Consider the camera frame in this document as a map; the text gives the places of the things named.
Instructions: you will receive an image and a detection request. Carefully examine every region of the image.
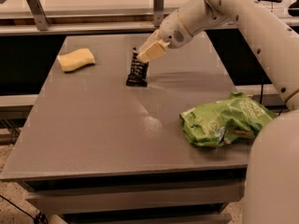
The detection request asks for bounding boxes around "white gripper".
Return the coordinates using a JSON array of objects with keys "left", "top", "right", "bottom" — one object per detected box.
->
[{"left": 137, "top": 10, "right": 192, "bottom": 63}]

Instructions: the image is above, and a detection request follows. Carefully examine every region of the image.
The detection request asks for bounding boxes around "black rxbar chocolate wrapper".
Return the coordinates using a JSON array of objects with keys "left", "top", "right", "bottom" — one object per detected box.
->
[{"left": 126, "top": 48, "right": 149, "bottom": 87}]

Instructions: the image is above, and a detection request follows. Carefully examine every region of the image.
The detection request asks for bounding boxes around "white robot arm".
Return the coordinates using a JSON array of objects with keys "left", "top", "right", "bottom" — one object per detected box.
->
[{"left": 137, "top": 0, "right": 299, "bottom": 224}]

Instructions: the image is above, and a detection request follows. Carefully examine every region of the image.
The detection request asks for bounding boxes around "yellow sponge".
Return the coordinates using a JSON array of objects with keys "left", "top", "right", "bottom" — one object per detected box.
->
[{"left": 57, "top": 49, "right": 95, "bottom": 73}]

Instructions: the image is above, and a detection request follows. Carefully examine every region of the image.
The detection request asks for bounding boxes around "green chip bag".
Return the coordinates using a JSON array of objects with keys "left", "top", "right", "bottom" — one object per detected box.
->
[{"left": 179, "top": 92, "right": 277, "bottom": 147}]

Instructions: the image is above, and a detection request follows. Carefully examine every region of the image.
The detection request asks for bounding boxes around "grey drawer cabinet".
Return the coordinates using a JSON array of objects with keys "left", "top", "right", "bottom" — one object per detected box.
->
[{"left": 1, "top": 35, "right": 250, "bottom": 224}]

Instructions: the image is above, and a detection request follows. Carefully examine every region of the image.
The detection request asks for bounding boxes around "middle metal bracket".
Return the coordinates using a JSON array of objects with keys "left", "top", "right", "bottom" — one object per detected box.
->
[{"left": 153, "top": 0, "right": 164, "bottom": 27}]

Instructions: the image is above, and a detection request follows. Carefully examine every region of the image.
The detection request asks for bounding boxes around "metal bracket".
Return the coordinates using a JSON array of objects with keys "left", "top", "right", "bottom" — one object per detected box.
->
[
  {"left": 26, "top": 0, "right": 50, "bottom": 31},
  {"left": 153, "top": 0, "right": 164, "bottom": 27}
]

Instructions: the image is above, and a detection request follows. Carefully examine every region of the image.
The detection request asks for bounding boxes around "left metal bracket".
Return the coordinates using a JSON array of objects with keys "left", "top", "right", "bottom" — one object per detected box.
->
[{"left": 26, "top": 0, "right": 50, "bottom": 31}]

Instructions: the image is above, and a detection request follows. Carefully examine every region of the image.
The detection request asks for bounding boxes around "black floor cable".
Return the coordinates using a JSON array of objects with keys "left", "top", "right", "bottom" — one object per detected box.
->
[{"left": 0, "top": 194, "right": 50, "bottom": 224}]

